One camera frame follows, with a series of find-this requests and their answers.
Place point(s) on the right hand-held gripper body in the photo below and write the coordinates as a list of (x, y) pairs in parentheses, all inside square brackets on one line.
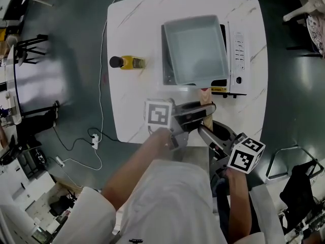
[(245, 156)]

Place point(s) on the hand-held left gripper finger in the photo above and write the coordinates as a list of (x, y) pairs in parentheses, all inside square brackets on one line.
[(190, 123), (195, 108)]

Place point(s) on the floral cloth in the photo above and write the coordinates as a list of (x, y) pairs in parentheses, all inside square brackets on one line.
[(316, 34)]

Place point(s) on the cream carved desk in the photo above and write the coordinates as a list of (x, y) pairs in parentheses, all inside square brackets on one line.
[(304, 4)]

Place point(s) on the white microwave oven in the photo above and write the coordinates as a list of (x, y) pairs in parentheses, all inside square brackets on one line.
[(238, 60)]

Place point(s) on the person's right forearm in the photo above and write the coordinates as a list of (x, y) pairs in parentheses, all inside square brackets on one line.
[(238, 205)]

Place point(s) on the small white power strip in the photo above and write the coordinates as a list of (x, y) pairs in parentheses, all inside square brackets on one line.
[(60, 161)]

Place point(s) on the black metal stand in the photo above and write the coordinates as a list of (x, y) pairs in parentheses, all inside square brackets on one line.
[(30, 47)]

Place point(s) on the person's left forearm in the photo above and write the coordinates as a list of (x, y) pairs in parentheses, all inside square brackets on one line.
[(137, 166)]

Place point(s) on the person's white shirt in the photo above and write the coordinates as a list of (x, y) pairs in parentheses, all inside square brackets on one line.
[(167, 202)]

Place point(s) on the blue seat wooden chair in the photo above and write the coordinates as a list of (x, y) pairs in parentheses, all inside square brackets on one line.
[(302, 47)]

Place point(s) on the black garment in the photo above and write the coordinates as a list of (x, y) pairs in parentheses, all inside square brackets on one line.
[(300, 194)]

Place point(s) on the white workbench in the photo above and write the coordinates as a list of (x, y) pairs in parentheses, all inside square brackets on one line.
[(10, 93)]

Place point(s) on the metal tube chair frame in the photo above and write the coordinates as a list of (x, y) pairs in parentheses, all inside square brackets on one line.
[(270, 166)]

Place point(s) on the yellow bottle with black cap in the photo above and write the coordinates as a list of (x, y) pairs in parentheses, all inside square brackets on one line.
[(132, 62)]

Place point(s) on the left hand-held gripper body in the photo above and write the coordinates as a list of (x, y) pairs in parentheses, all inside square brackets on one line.
[(157, 113)]

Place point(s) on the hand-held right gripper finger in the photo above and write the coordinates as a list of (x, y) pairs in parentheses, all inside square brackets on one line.
[(227, 131), (209, 136)]

